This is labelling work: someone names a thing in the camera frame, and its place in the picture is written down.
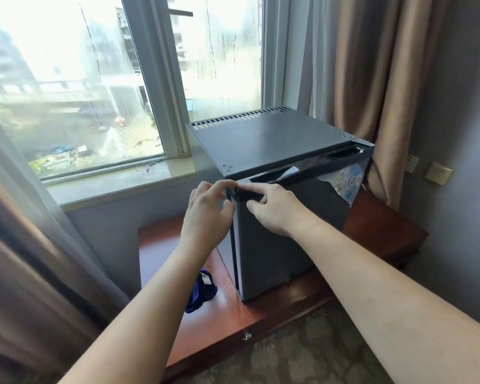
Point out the black mini fridge body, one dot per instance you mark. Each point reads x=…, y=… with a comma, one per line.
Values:
x=268, y=135

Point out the person's right thumb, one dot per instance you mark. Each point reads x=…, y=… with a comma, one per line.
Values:
x=256, y=205

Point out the small purple object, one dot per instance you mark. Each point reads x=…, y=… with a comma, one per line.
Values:
x=147, y=169

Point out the black mini fridge door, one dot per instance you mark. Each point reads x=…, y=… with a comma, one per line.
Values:
x=276, y=259

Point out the person's left forearm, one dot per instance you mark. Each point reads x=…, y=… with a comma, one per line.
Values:
x=144, y=307

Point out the dark blue cloth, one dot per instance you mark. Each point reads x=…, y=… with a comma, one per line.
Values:
x=200, y=293

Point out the brown drape curtain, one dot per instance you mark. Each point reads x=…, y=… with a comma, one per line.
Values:
x=20, y=295
x=388, y=75

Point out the reddish brown wooden cabinet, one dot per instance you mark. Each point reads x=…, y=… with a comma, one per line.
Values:
x=384, y=231

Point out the person's right forearm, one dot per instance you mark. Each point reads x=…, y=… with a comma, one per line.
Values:
x=384, y=299

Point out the light blue paper sticker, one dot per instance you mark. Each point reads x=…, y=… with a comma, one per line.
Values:
x=346, y=183

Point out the person's left hand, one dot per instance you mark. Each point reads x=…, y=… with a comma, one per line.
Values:
x=206, y=219

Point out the small metal drawer knob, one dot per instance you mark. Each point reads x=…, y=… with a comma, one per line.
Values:
x=247, y=336

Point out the white wall socket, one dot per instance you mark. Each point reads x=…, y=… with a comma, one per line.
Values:
x=412, y=164

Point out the person's left thumb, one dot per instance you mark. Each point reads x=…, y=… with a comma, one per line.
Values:
x=227, y=213

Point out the beige wall switch plate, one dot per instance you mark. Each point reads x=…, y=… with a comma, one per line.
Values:
x=439, y=173

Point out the person's right hand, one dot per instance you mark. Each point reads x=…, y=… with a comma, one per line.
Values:
x=282, y=213

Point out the beige stone window sill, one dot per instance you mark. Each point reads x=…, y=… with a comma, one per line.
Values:
x=116, y=181

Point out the grey framed window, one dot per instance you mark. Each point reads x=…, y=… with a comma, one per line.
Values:
x=156, y=75

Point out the grey sheer curtain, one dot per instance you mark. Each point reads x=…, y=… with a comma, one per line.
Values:
x=314, y=55
x=44, y=219

